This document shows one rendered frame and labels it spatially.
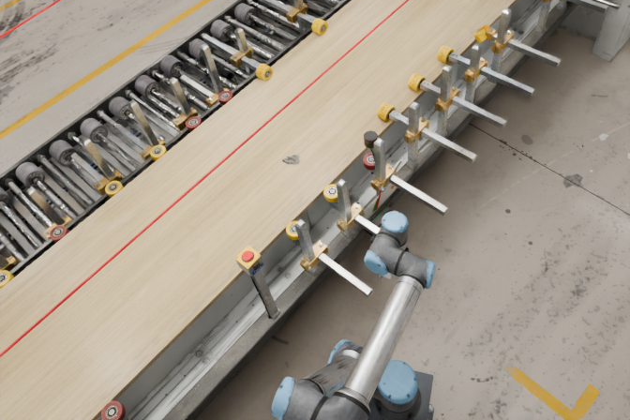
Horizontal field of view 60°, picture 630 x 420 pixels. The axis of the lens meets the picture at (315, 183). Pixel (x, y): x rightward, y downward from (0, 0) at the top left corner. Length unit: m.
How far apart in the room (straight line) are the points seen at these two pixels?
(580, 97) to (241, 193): 2.60
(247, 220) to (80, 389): 0.94
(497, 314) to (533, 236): 0.55
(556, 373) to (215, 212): 1.89
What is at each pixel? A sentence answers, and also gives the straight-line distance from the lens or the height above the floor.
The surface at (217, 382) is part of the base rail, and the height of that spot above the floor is 0.70.
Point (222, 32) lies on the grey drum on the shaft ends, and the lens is 3.55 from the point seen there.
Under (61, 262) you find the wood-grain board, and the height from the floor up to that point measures 0.90.
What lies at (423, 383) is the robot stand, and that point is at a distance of 2.44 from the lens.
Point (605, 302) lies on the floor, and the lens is 3.42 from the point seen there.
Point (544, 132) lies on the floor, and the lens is 4.00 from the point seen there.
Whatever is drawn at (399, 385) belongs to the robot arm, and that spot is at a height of 0.87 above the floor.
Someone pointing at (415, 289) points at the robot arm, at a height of 1.29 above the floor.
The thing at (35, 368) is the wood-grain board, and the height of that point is 0.90.
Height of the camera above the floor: 2.95
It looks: 54 degrees down
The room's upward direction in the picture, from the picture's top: 12 degrees counter-clockwise
